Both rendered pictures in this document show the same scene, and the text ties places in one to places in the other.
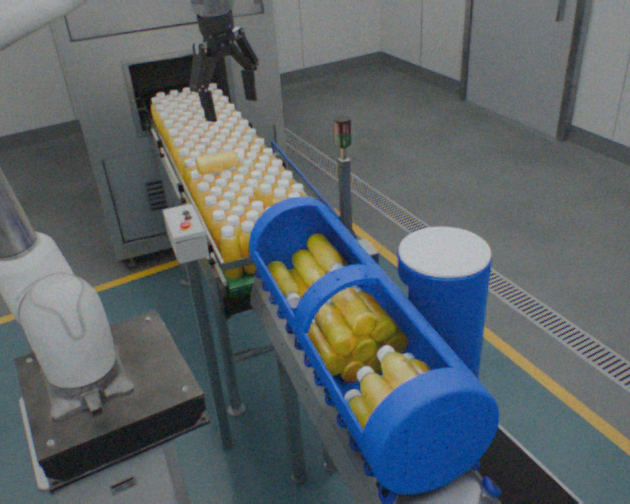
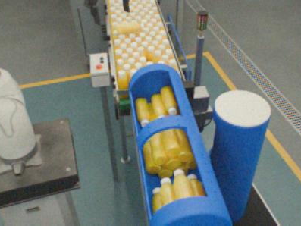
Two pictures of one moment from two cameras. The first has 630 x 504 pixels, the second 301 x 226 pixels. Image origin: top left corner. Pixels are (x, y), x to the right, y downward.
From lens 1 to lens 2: 0.34 m
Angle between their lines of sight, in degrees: 14
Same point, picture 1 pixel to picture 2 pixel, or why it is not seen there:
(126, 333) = (48, 128)
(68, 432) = (1, 182)
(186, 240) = (98, 75)
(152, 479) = (49, 208)
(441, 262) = (236, 114)
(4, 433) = not seen: hidden behind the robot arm
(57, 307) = not seen: outside the picture
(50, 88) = not seen: outside the picture
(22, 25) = not seen: outside the picture
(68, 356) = (4, 144)
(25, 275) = not seen: outside the picture
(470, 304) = (250, 142)
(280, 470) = (139, 198)
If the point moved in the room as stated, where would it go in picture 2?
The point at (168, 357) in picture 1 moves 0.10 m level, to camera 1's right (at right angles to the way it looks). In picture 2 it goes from (65, 148) to (87, 150)
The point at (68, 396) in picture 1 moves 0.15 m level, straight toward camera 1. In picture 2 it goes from (5, 162) to (5, 192)
